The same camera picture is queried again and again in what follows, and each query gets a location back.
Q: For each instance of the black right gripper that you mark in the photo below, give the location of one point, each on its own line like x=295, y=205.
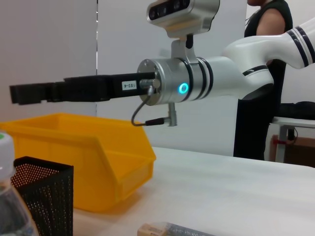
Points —
x=98, y=87

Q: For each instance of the clear water bottle green label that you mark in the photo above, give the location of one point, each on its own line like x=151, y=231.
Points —
x=12, y=209

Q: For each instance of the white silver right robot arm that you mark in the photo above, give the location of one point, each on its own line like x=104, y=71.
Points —
x=221, y=73

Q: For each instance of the black mesh pen holder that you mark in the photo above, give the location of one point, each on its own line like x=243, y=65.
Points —
x=49, y=196

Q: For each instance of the beige eraser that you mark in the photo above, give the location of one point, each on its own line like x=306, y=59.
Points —
x=151, y=229

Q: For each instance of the grey marker pen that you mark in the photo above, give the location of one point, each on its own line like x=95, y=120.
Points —
x=187, y=231

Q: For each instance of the yellow plastic bin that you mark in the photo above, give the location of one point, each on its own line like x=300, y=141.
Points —
x=73, y=152

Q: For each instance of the person in black top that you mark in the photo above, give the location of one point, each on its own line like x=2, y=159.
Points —
x=253, y=123

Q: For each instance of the white background table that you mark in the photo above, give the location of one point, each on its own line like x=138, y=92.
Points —
x=295, y=121

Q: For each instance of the black bag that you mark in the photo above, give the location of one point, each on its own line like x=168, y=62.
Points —
x=297, y=109

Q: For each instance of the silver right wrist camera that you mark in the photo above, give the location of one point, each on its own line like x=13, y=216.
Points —
x=182, y=12

